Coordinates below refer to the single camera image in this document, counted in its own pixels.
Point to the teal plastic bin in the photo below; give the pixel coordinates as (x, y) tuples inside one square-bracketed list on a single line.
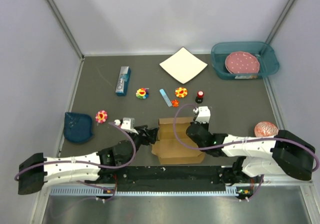
[(265, 54)]

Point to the pink plush flower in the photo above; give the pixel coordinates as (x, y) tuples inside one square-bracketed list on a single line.
[(101, 117)]

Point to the red black stamp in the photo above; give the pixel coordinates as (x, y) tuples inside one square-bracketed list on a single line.
[(199, 97)]

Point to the orange red small toy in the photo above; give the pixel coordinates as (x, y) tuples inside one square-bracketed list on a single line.
[(175, 103)]

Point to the blue toothpaste box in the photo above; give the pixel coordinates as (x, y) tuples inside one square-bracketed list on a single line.
[(123, 81)]

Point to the dark blue dish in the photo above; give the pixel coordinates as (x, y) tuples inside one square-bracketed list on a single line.
[(78, 127)]

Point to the orange plush flower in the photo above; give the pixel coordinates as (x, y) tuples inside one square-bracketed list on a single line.
[(181, 92)]

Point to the white square plate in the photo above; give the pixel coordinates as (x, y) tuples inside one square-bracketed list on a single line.
[(183, 66)]

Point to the pink patterned bowl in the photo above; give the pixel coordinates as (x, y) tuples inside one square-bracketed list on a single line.
[(265, 129)]

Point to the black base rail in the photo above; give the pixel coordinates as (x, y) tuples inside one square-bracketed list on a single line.
[(173, 178)]

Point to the brown cardboard box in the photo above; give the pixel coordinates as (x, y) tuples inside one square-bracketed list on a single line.
[(169, 150)]

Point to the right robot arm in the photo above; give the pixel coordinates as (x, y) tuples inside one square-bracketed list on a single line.
[(284, 153)]

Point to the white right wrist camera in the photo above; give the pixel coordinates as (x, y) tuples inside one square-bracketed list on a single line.
[(202, 114)]

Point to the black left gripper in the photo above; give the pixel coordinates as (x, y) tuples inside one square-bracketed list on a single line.
[(150, 134)]

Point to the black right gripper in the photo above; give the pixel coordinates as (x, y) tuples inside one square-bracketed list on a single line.
[(206, 125)]

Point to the rainbow plush flower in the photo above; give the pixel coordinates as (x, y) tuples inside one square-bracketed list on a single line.
[(142, 93)]

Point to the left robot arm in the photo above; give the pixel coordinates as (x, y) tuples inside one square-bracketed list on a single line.
[(39, 171)]

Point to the white cable duct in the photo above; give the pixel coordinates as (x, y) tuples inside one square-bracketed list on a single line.
[(69, 190)]

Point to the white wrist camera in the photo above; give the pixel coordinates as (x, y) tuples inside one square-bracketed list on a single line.
[(202, 114), (127, 123)]

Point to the light blue stick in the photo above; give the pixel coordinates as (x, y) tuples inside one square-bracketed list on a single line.
[(165, 97)]

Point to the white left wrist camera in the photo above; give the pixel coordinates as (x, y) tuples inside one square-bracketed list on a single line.
[(127, 123)]

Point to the pink dotted plate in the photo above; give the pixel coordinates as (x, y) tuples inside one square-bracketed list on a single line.
[(241, 62)]

